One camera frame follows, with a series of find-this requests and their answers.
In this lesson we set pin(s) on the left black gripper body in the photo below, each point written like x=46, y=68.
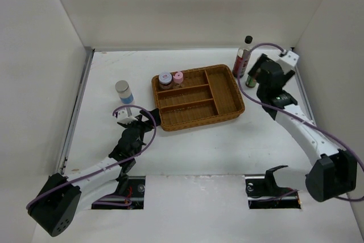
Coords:
x=140, y=128

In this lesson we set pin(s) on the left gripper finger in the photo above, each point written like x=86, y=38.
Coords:
x=152, y=118
x=126, y=120

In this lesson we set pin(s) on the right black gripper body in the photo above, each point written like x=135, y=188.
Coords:
x=287, y=75

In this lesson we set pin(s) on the sauce jar white lid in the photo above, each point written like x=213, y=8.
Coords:
x=165, y=80

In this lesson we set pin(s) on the pink lid spice shaker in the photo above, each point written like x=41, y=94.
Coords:
x=178, y=79

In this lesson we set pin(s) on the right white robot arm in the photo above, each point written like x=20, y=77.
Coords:
x=334, y=167

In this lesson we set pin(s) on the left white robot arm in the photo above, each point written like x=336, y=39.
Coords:
x=63, y=196

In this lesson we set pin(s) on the red sauce bottle green label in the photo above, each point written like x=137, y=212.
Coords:
x=251, y=81

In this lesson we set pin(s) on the tall dark vinegar bottle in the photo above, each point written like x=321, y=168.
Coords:
x=242, y=58

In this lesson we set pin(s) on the sago jar blue label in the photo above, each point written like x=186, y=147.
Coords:
x=123, y=89

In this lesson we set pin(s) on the brown wicker divided basket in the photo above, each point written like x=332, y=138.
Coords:
x=207, y=95

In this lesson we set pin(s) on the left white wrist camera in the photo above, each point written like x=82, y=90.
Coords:
x=123, y=111

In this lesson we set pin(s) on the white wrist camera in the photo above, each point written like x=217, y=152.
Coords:
x=123, y=111
x=288, y=61

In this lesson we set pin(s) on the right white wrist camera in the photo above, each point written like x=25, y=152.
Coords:
x=288, y=61

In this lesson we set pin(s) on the right metal table rail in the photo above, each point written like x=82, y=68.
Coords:
x=296, y=87

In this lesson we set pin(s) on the metal table rail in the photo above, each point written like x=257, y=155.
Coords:
x=296, y=87
x=65, y=147

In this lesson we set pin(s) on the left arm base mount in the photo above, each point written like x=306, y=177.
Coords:
x=129, y=195

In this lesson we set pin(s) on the left metal table rail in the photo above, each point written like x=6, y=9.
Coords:
x=65, y=147

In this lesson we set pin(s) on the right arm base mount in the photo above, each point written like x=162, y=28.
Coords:
x=264, y=193

